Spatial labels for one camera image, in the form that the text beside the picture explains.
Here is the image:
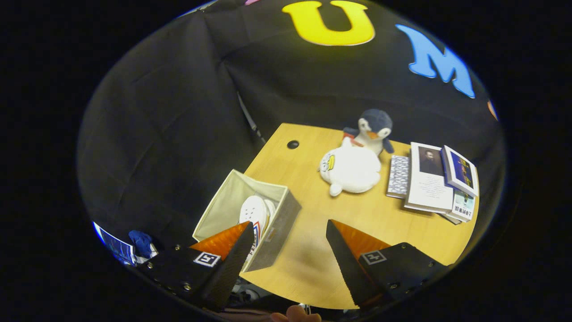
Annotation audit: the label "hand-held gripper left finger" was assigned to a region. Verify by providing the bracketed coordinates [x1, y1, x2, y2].
[134, 221, 255, 313]

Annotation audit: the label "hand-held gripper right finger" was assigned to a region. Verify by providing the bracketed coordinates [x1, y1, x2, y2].
[325, 219, 450, 310]

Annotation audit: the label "grey fabric storage box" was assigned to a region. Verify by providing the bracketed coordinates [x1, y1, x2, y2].
[192, 169, 302, 273]

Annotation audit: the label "blue cloth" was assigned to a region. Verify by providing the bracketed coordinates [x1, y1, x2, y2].
[129, 230, 158, 259]

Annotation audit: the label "white round plush toy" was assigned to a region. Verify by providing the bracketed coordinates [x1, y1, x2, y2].
[318, 138, 382, 197]

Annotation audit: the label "grey patterned book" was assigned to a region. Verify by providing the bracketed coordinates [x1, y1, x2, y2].
[387, 155, 410, 199]

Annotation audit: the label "white portrait cover book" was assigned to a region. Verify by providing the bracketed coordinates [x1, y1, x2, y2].
[404, 142, 455, 214]

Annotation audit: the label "blue printed board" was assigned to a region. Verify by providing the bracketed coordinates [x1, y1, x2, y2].
[93, 222, 136, 265]

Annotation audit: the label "teal cover book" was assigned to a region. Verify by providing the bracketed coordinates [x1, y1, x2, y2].
[447, 190, 475, 223]

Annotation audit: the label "penguin plush toy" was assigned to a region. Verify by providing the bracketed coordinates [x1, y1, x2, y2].
[343, 109, 395, 156]

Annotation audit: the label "blue cover book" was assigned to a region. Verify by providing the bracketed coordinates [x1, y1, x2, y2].
[440, 145, 479, 197]

